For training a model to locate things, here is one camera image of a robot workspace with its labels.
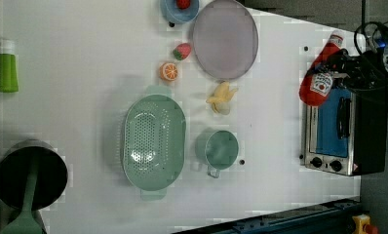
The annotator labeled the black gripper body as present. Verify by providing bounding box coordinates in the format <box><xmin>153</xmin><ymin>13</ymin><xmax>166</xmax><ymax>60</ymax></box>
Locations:
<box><xmin>343</xmin><ymin>52</ymin><xmax>388</xmax><ymax>90</ymax></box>

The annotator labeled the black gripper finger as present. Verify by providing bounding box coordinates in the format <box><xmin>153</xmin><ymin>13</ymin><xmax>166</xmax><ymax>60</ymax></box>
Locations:
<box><xmin>322</xmin><ymin>49</ymin><xmax>348</xmax><ymax>73</ymax></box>

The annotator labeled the red ketchup bottle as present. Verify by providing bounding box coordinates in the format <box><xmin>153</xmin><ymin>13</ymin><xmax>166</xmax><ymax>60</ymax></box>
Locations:
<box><xmin>298</xmin><ymin>30</ymin><xmax>344</xmax><ymax>106</ymax></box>

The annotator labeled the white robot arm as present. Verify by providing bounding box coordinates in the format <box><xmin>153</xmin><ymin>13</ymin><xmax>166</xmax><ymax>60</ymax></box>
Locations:
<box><xmin>319</xmin><ymin>44</ymin><xmax>388</xmax><ymax>92</ymax></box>

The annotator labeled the green oval strainer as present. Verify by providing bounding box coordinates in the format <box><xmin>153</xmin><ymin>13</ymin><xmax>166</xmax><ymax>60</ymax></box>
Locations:
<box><xmin>122</xmin><ymin>86</ymin><xmax>186</xmax><ymax>201</ymax></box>

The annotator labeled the black silver toaster oven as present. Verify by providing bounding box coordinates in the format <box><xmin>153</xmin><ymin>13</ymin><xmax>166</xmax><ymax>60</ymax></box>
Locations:
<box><xmin>304</xmin><ymin>79</ymin><xmax>388</xmax><ymax>176</ymax></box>

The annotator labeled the lilac round plate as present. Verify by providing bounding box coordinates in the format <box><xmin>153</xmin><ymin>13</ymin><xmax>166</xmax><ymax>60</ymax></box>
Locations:
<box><xmin>192</xmin><ymin>0</ymin><xmax>258</xmax><ymax>80</ymax></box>

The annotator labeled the peeled banana toy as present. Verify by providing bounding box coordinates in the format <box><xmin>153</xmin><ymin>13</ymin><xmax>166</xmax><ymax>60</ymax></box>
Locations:
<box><xmin>206</xmin><ymin>81</ymin><xmax>238</xmax><ymax>115</ymax></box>

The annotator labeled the green mug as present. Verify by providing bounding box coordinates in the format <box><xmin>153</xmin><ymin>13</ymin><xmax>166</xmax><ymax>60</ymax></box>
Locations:
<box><xmin>195</xmin><ymin>130</ymin><xmax>239</xmax><ymax>178</ymax></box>

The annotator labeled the yellow red clamp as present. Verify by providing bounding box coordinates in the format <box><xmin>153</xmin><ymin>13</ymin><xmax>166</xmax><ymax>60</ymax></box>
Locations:
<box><xmin>352</xmin><ymin>214</ymin><xmax>379</xmax><ymax>234</ymax></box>

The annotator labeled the pink strawberry toy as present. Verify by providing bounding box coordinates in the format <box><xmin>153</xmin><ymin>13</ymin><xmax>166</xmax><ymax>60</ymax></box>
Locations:
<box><xmin>173</xmin><ymin>43</ymin><xmax>191</xmax><ymax>60</ymax></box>

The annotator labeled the red strawberry in bowl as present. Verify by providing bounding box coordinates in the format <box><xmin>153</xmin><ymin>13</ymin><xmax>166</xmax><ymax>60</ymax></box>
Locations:
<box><xmin>176</xmin><ymin>0</ymin><xmax>191</xmax><ymax>10</ymax></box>

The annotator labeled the orange slice toy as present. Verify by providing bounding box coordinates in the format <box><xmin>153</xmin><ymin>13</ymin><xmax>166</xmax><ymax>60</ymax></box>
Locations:
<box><xmin>159</xmin><ymin>62</ymin><xmax>178</xmax><ymax>81</ymax></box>

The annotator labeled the blue bowl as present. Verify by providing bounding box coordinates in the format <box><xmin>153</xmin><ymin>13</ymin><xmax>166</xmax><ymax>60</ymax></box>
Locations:
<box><xmin>160</xmin><ymin>0</ymin><xmax>200</xmax><ymax>24</ymax></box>

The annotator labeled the green squeeze bottle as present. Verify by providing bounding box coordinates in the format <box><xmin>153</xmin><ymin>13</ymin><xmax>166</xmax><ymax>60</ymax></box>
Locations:
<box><xmin>0</xmin><ymin>39</ymin><xmax>19</xmax><ymax>93</ymax></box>

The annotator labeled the black cooking pot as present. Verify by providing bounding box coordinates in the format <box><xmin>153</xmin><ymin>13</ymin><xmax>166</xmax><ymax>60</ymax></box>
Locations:
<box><xmin>0</xmin><ymin>139</ymin><xmax>69</xmax><ymax>212</ymax></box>

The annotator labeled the green spatula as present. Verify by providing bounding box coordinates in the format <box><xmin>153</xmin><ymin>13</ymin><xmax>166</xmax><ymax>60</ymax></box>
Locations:
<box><xmin>0</xmin><ymin>157</ymin><xmax>43</xmax><ymax>234</ymax></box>

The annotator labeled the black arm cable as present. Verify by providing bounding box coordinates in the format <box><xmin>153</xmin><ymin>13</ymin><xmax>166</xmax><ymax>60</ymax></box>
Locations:
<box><xmin>353</xmin><ymin>0</ymin><xmax>388</xmax><ymax>109</ymax></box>

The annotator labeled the blue rail at table edge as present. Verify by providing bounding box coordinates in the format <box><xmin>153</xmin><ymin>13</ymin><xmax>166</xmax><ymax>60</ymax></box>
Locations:
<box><xmin>174</xmin><ymin>199</ymin><xmax>363</xmax><ymax>234</ymax></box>

